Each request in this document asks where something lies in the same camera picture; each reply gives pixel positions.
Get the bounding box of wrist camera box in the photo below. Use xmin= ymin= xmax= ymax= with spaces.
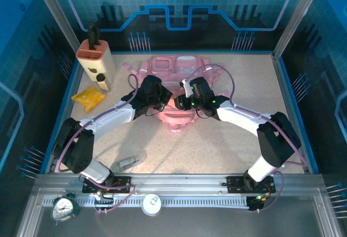
xmin=180 ymin=76 xmax=213 ymax=99
xmin=140 ymin=74 xmax=163 ymax=97

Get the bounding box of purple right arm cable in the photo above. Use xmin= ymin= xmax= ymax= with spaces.
xmin=188 ymin=63 xmax=309 ymax=213

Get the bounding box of green alarm clock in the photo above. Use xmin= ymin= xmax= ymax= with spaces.
xmin=50 ymin=193 xmax=81 ymax=226

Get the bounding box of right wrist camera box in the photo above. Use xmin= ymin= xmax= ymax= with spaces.
xmin=180 ymin=76 xmax=213 ymax=99

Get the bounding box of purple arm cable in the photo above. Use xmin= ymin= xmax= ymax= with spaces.
xmin=188 ymin=63 xmax=309 ymax=213
xmin=55 ymin=73 xmax=140 ymax=215

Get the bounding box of pink backpack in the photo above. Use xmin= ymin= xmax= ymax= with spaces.
xmin=123 ymin=55 xmax=226 ymax=134

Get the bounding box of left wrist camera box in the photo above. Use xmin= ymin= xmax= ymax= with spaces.
xmin=140 ymin=74 xmax=163 ymax=97

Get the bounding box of aluminium front beam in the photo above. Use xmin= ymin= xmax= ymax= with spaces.
xmin=34 ymin=173 xmax=327 ymax=194

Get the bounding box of black knife handle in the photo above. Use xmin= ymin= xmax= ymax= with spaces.
xmin=86 ymin=22 xmax=101 ymax=51

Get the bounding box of beige knife block orange top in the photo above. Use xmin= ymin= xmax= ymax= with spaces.
xmin=75 ymin=38 xmax=116 ymax=91

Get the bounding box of small beige bottle black cap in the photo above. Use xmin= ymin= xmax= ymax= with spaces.
xmin=95 ymin=73 xmax=111 ymax=93

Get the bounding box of aluminium frame post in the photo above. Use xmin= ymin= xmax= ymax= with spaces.
xmin=272 ymin=0 xmax=327 ymax=59
xmin=29 ymin=0 xmax=82 ymax=55

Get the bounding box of slotted grey cable duct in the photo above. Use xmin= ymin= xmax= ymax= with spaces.
xmin=42 ymin=195 xmax=250 ymax=208

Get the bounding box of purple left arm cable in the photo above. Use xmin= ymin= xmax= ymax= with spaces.
xmin=55 ymin=73 xmax=140 ymax=215

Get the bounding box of white tin can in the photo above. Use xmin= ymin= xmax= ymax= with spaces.
xmin=142 ymin=193 xmax=163 ymax=216

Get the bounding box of yellow snack bag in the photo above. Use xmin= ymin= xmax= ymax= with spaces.
xmin=70 ymin=84 xmax=107 ymax=113

